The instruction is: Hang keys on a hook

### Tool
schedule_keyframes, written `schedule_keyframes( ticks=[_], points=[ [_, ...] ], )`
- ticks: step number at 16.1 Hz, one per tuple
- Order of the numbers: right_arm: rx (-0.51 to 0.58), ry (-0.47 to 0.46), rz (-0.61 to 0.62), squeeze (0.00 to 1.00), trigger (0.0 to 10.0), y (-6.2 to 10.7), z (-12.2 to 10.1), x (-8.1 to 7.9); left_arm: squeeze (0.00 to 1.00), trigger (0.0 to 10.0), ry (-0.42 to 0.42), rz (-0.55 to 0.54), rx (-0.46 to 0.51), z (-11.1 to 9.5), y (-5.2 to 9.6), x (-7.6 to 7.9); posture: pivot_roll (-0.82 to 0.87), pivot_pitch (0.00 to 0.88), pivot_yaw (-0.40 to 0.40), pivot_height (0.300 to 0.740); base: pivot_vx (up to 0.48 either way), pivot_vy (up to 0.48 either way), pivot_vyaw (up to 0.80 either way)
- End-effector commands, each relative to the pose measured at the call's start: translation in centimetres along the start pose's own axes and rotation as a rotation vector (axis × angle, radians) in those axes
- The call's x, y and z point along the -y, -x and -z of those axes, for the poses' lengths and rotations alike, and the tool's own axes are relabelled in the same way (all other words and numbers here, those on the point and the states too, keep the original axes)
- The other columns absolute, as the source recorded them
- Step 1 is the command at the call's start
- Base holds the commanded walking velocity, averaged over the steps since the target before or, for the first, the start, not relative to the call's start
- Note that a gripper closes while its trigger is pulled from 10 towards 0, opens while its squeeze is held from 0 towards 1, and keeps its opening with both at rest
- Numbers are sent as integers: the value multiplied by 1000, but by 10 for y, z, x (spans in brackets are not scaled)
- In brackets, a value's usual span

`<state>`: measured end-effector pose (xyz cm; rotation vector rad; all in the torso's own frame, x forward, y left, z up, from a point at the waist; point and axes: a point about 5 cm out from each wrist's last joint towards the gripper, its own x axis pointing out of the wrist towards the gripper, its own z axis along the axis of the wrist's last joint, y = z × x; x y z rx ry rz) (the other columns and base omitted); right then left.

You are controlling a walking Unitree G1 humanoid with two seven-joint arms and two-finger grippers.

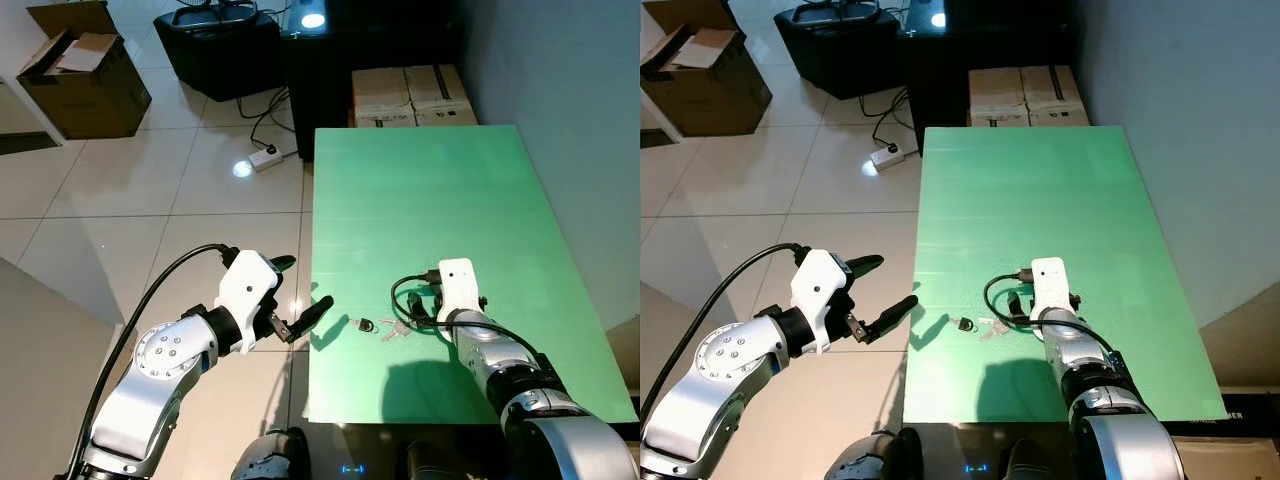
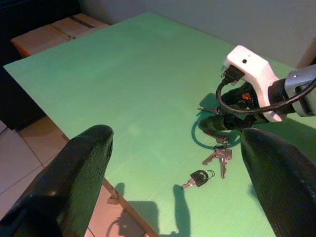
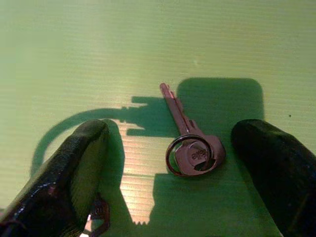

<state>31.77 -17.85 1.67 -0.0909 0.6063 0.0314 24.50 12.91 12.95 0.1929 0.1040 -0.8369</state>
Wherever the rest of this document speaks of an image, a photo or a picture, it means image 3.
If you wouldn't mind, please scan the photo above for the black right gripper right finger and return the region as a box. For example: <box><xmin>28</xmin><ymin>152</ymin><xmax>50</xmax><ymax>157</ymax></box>
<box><xmin>231</xmin><ymin>118</ymin><xmax>316</xmax><ymax>237</ymax></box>

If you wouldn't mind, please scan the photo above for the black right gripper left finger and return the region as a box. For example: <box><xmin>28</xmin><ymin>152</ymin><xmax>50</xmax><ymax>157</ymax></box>
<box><xmin>0</xmin><ymin>118</ymin><xmax>111</xmax><ymax>237</ymax></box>

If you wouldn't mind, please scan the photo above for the silver metal key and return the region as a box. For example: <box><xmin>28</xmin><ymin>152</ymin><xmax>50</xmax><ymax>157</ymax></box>
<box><xmin>159</xmin><ymin>82</ymin><xmax>227</xmax><ymax>177</ymax></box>

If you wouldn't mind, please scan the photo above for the silver metal key ring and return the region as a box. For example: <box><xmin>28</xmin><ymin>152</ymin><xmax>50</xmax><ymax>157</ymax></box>
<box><xmin>165</xmin><ymin>134</ymin><xmax>213</xmax><ymax>176</ymax></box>

